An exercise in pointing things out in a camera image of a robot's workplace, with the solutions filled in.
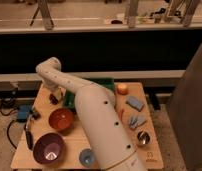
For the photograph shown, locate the dark red grape bunch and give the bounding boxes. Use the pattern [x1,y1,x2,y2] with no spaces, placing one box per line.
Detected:
[49,94,59,105]

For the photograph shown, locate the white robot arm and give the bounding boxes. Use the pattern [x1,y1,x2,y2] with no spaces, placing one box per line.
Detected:
[36,57,147,171]

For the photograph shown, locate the red bowl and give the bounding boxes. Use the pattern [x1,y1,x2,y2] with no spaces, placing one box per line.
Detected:
[48,108,74,131]

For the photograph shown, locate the purple bowl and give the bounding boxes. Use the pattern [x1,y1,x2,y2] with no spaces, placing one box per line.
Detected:
[33,133,64,165]

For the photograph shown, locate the green plastic tray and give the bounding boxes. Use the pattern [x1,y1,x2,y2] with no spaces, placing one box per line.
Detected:
[63,77,115,111]

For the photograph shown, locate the blue power box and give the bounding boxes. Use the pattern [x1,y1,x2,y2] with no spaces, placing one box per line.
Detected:
[16,105,32,122]

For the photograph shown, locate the wooden table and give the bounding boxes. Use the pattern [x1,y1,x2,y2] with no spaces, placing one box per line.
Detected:
[11,82,164,171]

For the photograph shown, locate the orange fruit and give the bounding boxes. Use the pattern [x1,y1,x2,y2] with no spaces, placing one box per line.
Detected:
[117,83,128,95]

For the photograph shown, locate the orange carrot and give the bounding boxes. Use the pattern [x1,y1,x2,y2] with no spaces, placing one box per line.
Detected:
[118,109,124,124]

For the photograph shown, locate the small blue cup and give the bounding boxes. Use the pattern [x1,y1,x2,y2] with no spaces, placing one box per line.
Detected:
[79,149,95,167]

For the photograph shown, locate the blue grey cloth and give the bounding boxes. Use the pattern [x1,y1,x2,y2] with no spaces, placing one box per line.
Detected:
[129,115,146,130]

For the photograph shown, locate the small metal cup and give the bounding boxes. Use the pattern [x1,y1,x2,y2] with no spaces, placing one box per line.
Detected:
[137,131,150,146]

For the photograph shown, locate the black handled tool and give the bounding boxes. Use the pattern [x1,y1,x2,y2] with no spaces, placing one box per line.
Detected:
[24,121,33,150]

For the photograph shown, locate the black cable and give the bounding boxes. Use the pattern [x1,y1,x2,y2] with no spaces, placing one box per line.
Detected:
[0,96,28,150]

